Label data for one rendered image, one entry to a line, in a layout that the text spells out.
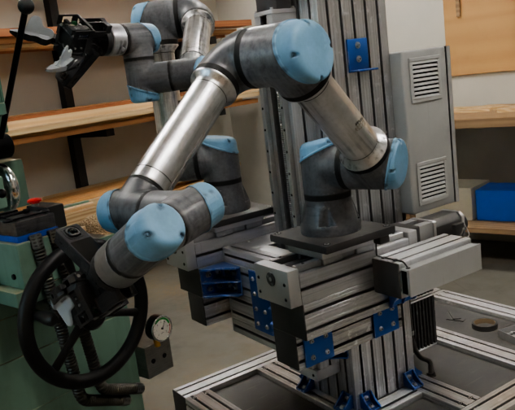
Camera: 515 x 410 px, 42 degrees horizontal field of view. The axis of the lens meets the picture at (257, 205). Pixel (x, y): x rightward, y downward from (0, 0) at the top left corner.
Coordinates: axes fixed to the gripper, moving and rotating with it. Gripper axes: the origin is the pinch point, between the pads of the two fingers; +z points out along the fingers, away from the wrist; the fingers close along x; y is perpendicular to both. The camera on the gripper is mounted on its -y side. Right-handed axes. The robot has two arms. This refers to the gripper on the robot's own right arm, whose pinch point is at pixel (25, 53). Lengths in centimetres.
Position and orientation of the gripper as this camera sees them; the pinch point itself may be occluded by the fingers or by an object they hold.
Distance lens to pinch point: 156.7
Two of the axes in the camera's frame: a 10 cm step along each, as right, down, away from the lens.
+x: 6.6, 6.5, -3.8
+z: -6.5, 2.2, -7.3
